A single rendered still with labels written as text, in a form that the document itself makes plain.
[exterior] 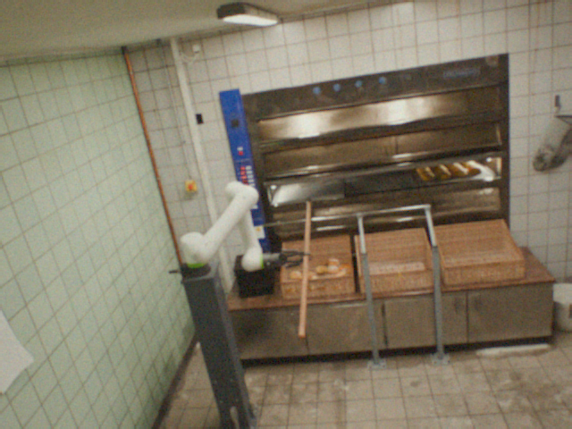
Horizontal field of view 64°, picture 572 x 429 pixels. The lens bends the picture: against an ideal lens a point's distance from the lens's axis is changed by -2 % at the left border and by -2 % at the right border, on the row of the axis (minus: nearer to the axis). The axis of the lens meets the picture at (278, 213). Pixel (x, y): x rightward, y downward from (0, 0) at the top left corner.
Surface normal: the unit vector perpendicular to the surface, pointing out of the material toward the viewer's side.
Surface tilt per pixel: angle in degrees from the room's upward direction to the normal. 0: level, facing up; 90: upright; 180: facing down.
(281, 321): 90
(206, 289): 90
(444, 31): 90
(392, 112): 70
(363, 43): 90
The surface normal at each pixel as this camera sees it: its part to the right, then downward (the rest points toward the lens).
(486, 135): -0.16, 0.02
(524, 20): -0.11, 0.36
